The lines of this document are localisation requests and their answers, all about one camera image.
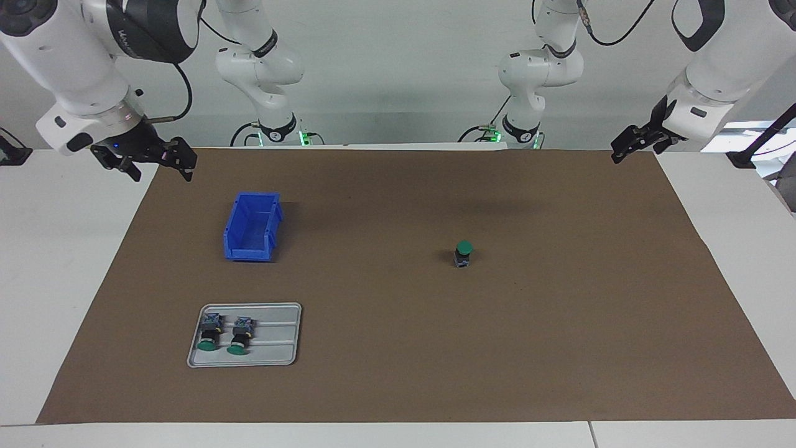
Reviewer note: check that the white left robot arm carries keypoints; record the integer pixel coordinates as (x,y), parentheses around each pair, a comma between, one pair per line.
(715,74)

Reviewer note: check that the brown table mat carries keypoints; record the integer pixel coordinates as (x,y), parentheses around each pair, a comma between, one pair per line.
(435,342)

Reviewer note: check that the black camera stand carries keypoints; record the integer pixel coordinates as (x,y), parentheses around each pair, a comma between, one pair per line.
(743,158)

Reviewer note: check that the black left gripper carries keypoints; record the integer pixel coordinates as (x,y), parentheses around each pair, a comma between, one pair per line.
(658,121)

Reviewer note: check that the black clamp mount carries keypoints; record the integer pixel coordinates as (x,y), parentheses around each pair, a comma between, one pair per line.
(12,155)

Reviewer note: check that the grey metal tray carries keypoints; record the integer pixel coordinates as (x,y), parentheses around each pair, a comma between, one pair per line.
(273,348)

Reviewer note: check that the blue plastic bin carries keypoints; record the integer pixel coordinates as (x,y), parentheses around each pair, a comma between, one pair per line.
(252,233)

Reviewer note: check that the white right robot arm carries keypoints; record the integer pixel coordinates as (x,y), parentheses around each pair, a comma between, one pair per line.
(68,62)

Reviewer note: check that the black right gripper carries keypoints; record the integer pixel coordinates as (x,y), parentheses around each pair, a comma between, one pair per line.
(134,146)

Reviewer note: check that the green push button switch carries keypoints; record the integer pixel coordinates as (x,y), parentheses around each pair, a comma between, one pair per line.
(210,330)
(464,249)
(239,333)

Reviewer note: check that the dark grey chair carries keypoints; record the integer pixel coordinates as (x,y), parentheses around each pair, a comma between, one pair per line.
(785,190)

